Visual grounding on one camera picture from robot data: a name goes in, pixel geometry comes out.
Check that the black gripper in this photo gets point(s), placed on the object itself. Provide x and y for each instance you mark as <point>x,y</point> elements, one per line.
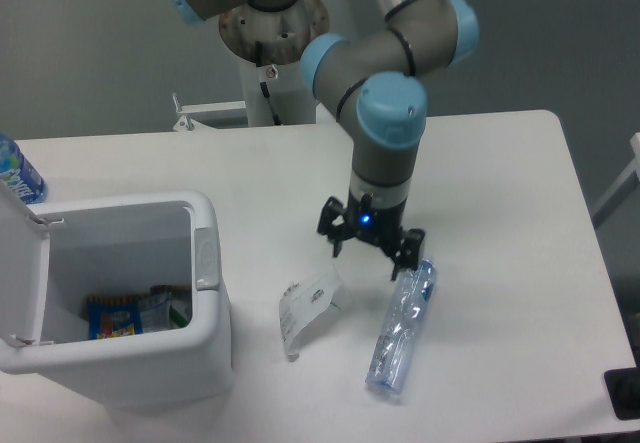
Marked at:
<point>380,227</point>

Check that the clear crushed plastic bottle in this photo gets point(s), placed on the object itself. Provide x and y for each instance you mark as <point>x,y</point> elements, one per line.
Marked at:
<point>393,353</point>

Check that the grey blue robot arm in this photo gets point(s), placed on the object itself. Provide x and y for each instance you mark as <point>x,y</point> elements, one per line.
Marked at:
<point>372,87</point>

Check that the white trash can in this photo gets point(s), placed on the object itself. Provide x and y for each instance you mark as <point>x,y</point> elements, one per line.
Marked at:
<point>54,255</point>

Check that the grey green wrapper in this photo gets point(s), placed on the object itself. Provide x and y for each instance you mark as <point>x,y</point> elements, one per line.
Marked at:
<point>165,307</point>

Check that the blue orange snack packet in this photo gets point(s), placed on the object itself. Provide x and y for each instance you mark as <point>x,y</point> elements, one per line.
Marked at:
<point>112,316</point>

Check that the black clamp table edge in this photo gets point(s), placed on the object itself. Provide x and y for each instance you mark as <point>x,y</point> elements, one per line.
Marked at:
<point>623,389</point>

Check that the blue labelled water bottle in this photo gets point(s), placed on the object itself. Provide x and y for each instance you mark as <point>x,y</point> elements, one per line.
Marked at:
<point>19,174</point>

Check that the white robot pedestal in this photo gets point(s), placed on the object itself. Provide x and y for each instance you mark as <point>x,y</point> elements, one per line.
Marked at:
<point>268,47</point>

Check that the white bracket left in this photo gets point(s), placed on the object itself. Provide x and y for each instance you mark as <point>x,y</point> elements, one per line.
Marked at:
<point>223,115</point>

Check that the white frame right edge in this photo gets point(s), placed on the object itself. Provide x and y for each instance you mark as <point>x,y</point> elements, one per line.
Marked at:
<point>620,189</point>

